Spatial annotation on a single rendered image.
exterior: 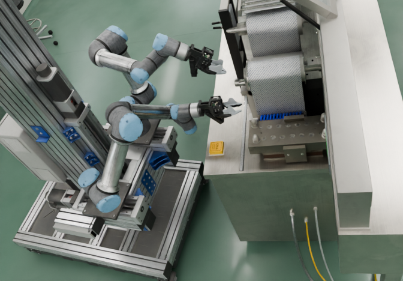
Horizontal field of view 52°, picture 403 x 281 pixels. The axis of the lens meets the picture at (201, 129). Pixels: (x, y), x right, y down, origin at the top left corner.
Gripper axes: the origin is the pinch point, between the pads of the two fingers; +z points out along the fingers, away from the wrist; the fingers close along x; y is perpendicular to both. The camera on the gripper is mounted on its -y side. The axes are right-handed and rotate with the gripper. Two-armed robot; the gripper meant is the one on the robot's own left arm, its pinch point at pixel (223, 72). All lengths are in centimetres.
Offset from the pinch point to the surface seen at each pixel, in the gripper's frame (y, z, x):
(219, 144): -34.6, 16.5, -14.0
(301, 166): -10, 50, -29
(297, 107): 2.6, 39.4, -5.5
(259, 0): 23.1, 5.4, 32.2
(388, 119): 52, 40, -49
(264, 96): 0.7, 22.4, -5.5
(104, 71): -213, -53, 168
